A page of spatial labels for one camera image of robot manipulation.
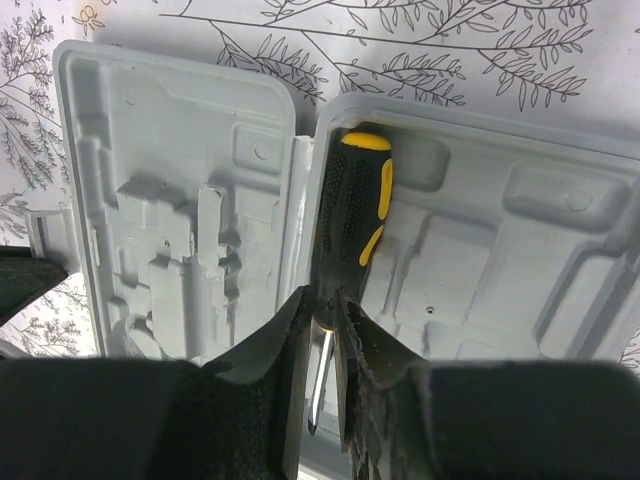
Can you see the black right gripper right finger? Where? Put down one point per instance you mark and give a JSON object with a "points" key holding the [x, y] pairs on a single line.
{"points": [[405, 417]]}

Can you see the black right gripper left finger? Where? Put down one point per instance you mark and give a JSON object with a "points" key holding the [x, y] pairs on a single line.
{"points": [[150, 400]]}

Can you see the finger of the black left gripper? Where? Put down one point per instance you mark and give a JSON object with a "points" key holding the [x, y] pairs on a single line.
{"points": [[24, 279]]}

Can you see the grey plastic tool case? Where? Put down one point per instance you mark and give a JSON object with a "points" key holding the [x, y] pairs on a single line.
{"points": [[411, 292]]}

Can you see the small black yellow screwdriver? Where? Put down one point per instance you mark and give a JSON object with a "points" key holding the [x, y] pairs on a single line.
{"points": [[354, 204]]}

